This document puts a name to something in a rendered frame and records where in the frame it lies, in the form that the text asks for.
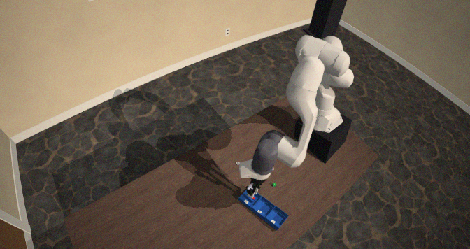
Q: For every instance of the blue three-compartment bin rack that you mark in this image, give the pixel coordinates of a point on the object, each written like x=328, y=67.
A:
x=273, y=215

